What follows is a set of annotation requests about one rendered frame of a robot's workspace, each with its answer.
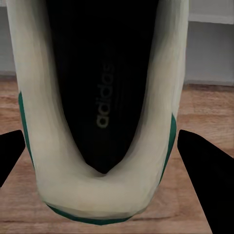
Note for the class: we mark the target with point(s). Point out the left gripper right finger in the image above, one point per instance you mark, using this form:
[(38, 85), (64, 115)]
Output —
[(211, 171)]

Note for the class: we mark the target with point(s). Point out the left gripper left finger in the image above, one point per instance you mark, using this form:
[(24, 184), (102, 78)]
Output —
[(12, 145)]

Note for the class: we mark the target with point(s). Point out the gym shoe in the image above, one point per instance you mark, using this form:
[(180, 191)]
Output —
[(99, 84)]

